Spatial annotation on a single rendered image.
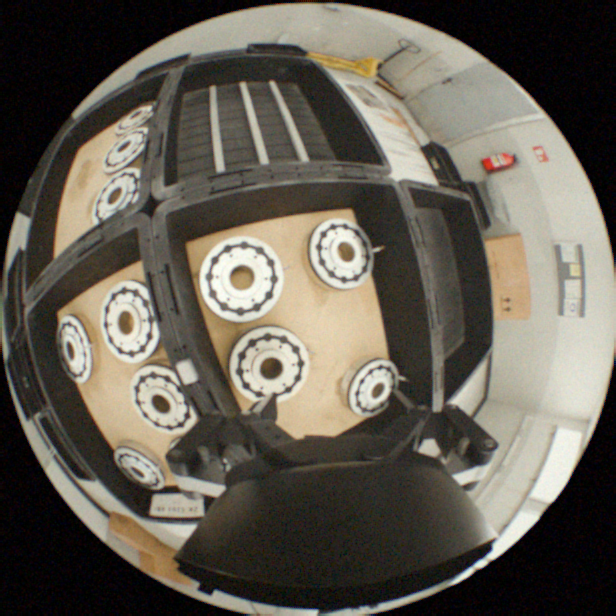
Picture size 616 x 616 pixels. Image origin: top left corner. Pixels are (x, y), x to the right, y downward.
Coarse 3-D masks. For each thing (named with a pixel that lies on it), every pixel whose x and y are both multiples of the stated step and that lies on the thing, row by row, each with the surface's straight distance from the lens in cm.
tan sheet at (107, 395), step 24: (96, 288) 36; (72, 312) 40; (96, 312) 36; (120, 360) 34; (96, 384) 40; (120, 384) 36; (96, 408) 43; (120, 408) 38; (120, 432) 42; (144, 432) 38; (168, 480) 46
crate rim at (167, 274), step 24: (192, 192) 21; (216, 192) 22; (240, 192) 21; (168, 216) 21; (408, 216) 30; (168, 240) 20; (168, 264) 19; (168, 288) 19; (168, 312) 19; (432, 312) 31; (192, 336) 19; (432, 336) 32; (192, 360) 19; (432, 360) 33; (432, 384) 36; (216, 408) 22; (432, 408) 39; (240, 456) 24
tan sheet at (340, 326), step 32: (256, 224) 30; (288, 224) 31; (192, 256) 29; (288, 256) 30; (288, 288) 29; (320, 288) 31; (224, 320) 28; (256, 320) 28; (288, 320) 29; (320, 320) 31; (352, 320) 33; (224, 352) 29; (320, 352) 32; (352, 352) 34; (384, 352) 39; (320, 384) 33; (288, 416) 34; (320, 416) 36; (352, 416) 40
